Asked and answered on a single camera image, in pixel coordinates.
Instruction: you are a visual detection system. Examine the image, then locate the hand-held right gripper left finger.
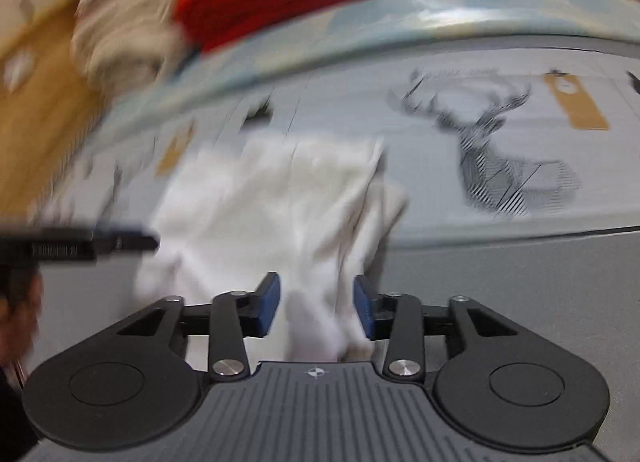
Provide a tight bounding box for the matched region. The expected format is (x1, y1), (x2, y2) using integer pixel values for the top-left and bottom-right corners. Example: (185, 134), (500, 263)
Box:
(119, 271), (282, 384)

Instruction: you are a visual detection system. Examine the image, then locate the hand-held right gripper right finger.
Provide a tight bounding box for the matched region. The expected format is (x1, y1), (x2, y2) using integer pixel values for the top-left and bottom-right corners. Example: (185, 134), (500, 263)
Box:
(352, 274), (522, 383)

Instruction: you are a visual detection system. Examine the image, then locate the white towel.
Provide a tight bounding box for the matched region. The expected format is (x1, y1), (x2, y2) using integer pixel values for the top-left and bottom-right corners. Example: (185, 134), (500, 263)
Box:
(137, 136), (410, 364)

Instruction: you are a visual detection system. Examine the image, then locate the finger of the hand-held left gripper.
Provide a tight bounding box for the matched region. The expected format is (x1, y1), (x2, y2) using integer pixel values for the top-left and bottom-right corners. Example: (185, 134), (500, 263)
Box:
(92, 230), (162, 256)

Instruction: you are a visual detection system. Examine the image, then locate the printed bed sheet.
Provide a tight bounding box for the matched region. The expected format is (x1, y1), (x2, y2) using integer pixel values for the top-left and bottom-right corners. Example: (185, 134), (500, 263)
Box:
(30, 36), (640, 249)

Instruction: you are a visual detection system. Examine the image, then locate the light blue quilt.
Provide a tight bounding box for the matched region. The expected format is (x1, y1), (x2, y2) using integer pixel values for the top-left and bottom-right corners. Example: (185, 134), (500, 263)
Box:
(85, 0), (640, 143)

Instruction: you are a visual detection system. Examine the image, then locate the person's left hand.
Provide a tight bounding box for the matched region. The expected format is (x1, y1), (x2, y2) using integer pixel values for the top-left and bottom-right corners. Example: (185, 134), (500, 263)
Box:
(0, 268), (46, 369)

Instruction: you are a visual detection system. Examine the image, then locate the wooden bed frame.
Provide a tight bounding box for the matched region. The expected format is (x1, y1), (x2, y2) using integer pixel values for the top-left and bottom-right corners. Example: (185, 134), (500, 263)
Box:
(0, 0), (167, 223)

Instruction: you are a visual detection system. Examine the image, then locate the cream folded blanket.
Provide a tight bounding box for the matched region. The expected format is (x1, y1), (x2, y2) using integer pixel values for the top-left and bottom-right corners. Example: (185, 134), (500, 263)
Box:
(71, 0), (202, 89)

